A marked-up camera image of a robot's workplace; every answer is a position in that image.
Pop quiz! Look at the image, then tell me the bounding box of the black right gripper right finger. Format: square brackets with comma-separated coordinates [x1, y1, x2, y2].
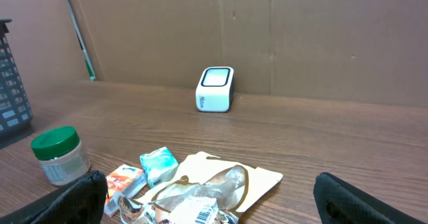
[313, 172, 424, 224]

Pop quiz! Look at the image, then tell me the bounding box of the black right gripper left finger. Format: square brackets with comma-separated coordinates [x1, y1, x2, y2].
[1, 171, 108, 224]

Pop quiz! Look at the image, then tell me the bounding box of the orange tissue pack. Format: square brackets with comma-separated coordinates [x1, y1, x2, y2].
[104, 164, 147, 217]

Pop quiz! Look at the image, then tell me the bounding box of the teal tissue pack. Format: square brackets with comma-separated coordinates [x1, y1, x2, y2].
[140, 146, 179, 189]

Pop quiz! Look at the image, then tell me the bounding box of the beige snack bag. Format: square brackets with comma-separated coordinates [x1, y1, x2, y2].
[114, 152, 283, 224]

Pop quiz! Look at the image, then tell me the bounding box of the white barcode scanner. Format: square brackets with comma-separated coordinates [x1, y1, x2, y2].
[195, 66, 234, 112]

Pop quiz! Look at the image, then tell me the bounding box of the green lid jar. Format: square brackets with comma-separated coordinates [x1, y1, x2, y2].
[31, 126, 91, 186]

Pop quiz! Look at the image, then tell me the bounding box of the grey plastic basket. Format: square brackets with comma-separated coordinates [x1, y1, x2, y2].
[1, 19, 33, 148]

